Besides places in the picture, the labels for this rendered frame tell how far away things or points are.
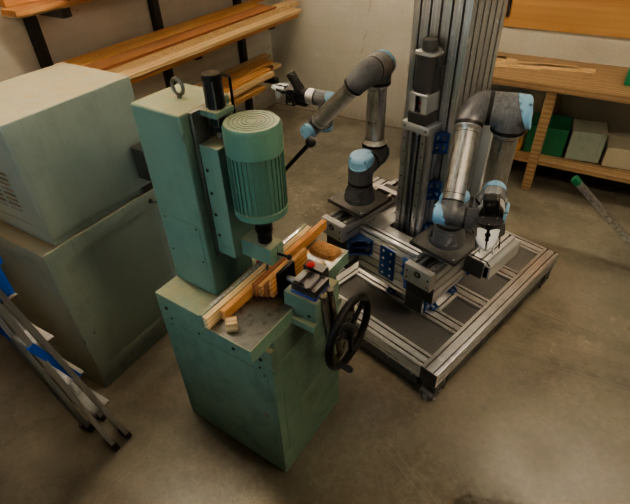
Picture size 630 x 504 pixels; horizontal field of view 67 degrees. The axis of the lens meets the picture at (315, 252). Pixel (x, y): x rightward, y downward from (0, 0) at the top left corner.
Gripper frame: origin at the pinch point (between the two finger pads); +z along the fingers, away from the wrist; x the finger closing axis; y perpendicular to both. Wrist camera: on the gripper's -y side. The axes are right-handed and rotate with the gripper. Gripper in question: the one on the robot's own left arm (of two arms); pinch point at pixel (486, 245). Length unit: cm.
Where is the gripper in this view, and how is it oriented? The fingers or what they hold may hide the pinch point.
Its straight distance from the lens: 141.7
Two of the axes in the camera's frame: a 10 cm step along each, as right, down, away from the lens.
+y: 1.4, 7.9, 5.9
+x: -9.3, -1.1, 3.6
